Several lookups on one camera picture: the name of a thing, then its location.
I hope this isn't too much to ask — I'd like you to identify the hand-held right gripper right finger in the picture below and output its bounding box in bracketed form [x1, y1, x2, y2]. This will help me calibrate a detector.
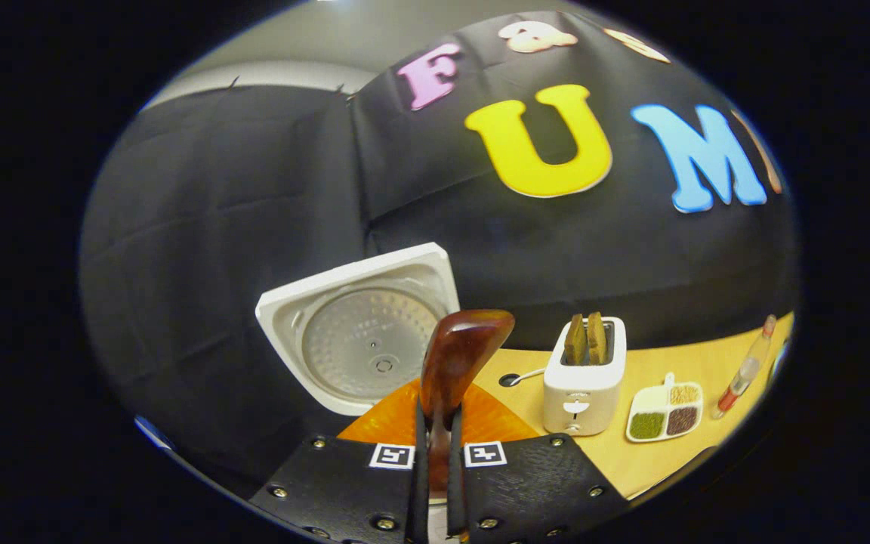
[446, 382, 630, 544]

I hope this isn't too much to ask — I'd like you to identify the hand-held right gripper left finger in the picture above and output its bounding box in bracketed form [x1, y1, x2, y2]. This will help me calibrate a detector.
[249, 379, 431, 544]

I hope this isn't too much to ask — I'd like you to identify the brown wooden spoon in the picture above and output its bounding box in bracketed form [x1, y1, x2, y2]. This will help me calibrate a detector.
[420, 309, 516, 530]

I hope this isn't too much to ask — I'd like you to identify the white rice cooker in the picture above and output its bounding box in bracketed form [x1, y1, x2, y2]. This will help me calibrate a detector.
[255, 242, 461, 418]

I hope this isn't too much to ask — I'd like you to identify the white toaster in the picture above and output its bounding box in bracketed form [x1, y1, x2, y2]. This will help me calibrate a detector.
[543, 316, 628, 437]

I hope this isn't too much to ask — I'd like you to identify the white divided grain dish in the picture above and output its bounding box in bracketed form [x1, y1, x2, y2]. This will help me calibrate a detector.
[625, 372, 705, 444]

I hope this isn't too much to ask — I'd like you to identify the brown bread slice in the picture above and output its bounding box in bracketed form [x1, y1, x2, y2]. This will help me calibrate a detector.
[588, 311, 608, 365]
[563, 314, 588, 366]

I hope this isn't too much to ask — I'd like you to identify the clear plastic water bottle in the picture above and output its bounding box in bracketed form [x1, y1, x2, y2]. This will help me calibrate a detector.
[711, 315, 777, 420]

